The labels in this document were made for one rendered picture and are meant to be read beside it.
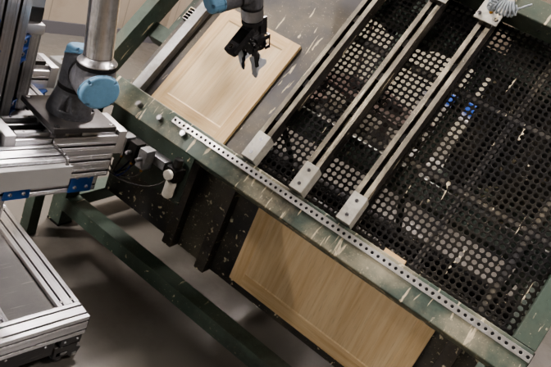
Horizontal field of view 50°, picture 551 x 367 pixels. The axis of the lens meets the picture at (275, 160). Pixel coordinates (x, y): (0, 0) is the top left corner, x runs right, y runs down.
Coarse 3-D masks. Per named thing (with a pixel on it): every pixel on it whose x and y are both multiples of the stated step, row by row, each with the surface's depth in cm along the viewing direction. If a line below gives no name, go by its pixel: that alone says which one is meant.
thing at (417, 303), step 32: (128, 96) 266; (160, 128) 256; (224, 160) 244; (256, 192) 236; (288, 224) 230; (320, 224) 225; (352, 256) 218; (384, 288) 212; (416, 288) 210; (448, 320) 203; (480, 352) 198
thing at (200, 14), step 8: (200, 8) 278; (192, 16) 277; (200, 16) 276; (184, 24) 276; (192, 24) 275; (200, 24) 278; (176, 32) 275; (184, 32) 274; (192, 32) 277; (176, 40) 273; (184, 40) 275; (168, 48) 272; (176, 48) 274; (160, 56) 272; (168, 56) 272; (152, 64) 271; (160, 64) 270; (144, 72) 270; (152, 72) 269; (136, 80) 269; (144, 80) 268; (152, 80) 272; (144, 88) 270
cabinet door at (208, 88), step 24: (216, 24) 275; (240, 24) 272; (192, 48) 272; (216, 48) 270; (264, 48) 265; (288, 48) 262; (192, 72) 268; (216, 72) 265; (240, 72) 263; (264, 72) 260; (168, 96) 265; (192, 96) 263; (216, 96) 260; (240, 96) 258; (192, 120) 258; (216, 120) 256; (240, 120) 253
